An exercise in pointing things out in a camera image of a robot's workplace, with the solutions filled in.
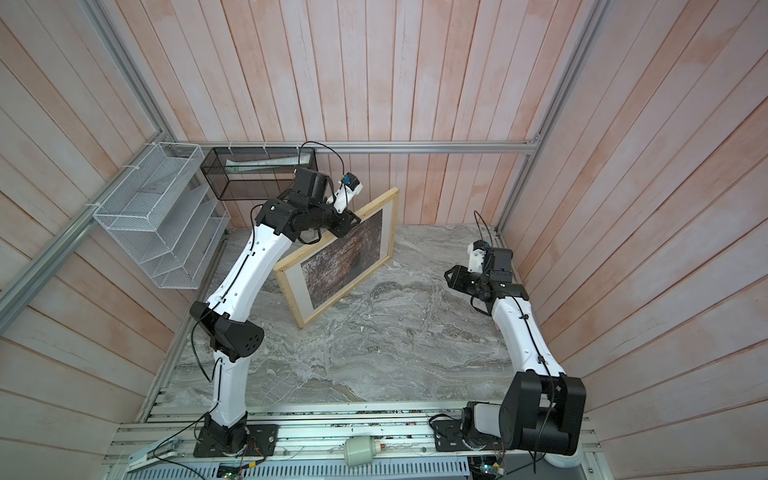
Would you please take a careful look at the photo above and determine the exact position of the autumn forest photo print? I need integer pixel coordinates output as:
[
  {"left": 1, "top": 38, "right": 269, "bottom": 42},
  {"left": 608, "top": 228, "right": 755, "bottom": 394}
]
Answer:
[{"left": 301, "top": 211, "right": 383, "bottom": 308}]

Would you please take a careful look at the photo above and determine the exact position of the light wooden picture frame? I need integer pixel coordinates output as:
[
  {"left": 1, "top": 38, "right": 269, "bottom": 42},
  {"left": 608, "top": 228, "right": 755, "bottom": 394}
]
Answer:
[{"left": 272, "top": 187, "right": 401, "bottom": 329}]

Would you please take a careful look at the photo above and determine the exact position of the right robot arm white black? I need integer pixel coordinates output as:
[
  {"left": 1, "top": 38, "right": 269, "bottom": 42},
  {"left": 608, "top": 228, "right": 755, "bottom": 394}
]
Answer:
[{"left": 444, "top": 240, "right": 587, "bottom": 457}]

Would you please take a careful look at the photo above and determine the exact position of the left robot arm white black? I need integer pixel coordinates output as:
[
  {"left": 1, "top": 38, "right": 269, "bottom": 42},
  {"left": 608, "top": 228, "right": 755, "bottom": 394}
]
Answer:
[{"left": 190, "top": 168, "right": 363, "bottom": 430}]

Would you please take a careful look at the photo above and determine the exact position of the paper in black basket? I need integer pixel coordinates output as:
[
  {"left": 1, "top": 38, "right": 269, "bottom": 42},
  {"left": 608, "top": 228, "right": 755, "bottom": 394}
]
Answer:
[{"left": 225, "top": 153, "right": 313, "bottom": 177}]

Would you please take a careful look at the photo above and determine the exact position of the white cylindrical device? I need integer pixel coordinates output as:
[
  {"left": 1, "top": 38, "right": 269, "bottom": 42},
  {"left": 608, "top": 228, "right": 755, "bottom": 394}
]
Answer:
[{"left": 343, "top": 436, "right": 386, "bottom": 468}]

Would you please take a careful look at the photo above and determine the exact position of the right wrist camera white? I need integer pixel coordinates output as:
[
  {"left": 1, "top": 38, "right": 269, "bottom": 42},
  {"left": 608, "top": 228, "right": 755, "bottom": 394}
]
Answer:
[{"left": 467, "top": 240, "right": 490, "bottom": 273}]

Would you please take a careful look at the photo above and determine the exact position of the black wire mesh basket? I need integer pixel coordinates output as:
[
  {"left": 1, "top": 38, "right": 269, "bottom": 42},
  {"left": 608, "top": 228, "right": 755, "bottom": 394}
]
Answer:
[{"left": 201, "top": 146, "right": 317, "bottom": 201}]

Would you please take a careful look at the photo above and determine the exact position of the white wire mesh shelf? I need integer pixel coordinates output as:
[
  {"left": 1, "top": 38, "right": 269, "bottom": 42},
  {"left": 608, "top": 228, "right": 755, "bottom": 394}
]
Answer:
[{"left": 94, "top": 143, "right": 230, "bottom": 290}]

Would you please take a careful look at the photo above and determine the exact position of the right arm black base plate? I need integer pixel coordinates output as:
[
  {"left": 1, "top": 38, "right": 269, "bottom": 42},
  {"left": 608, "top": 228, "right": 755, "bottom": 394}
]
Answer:
[{"left": 428, "top": 416, "right": 505, "bottom": 453}]

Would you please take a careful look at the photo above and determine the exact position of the white wall clock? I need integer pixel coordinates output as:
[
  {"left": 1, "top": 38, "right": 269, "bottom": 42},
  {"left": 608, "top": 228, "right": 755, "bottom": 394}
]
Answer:
[{"left": 544, "top": 449, "right": 584, "bottom": 469}]

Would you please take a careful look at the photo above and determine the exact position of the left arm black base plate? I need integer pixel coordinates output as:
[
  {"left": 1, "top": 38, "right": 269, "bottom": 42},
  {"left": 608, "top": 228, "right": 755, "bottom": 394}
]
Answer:
[{"left": 193, "top": 423, "right": 279, "bottom": 458}]

